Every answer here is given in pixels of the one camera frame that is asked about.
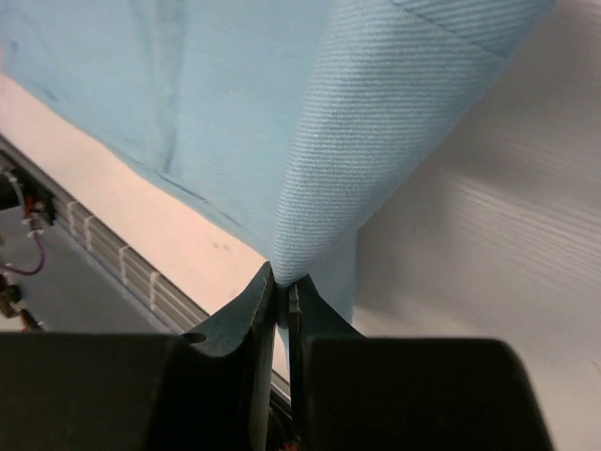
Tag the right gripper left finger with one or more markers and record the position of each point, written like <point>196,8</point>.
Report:
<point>235,346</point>

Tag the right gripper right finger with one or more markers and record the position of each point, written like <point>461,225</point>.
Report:
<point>325,376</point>

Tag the light blue trousers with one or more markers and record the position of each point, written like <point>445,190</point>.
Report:
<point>286,123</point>

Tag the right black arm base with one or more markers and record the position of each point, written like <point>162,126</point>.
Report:
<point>32,208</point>

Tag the aluminium mounting rail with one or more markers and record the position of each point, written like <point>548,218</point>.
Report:
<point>117,321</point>

